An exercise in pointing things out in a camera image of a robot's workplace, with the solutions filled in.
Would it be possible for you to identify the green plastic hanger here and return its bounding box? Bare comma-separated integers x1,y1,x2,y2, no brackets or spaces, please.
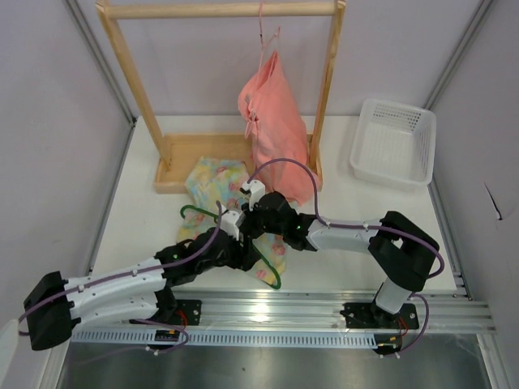
177,205,287,289

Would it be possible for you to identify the floral pastel skirt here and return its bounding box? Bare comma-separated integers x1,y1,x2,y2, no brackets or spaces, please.
177,156,290,289

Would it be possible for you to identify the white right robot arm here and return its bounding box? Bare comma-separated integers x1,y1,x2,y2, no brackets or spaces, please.
240,192,445,328

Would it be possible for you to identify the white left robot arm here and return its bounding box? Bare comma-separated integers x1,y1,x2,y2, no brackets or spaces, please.
22,228,260,351

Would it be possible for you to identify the pink pleated skirt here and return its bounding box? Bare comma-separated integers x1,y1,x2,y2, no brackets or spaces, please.
238,52,314,206

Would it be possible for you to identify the wooden clothes rack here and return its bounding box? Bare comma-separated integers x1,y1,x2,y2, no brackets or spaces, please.
96,1,346,199

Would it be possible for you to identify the white plastic basket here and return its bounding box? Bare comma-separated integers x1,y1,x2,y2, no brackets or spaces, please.
350,98,436,190

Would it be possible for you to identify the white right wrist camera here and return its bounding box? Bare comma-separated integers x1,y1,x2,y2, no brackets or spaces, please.
240,180,266,210

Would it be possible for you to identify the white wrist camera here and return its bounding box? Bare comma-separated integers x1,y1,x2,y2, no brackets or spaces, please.
240,180,266,210
220,210,245,241

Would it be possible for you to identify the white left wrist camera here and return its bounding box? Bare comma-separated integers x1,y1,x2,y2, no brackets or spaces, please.
220,210,245,241

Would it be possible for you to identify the white slotted cable duct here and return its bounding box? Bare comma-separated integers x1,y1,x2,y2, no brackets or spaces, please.
71,327,378,349

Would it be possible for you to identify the pink wire hanger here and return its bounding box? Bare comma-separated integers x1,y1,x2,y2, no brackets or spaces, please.
245,1,281,139

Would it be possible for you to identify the aluminium mounting rail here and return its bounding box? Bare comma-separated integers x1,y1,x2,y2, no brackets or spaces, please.
71,289,497,336

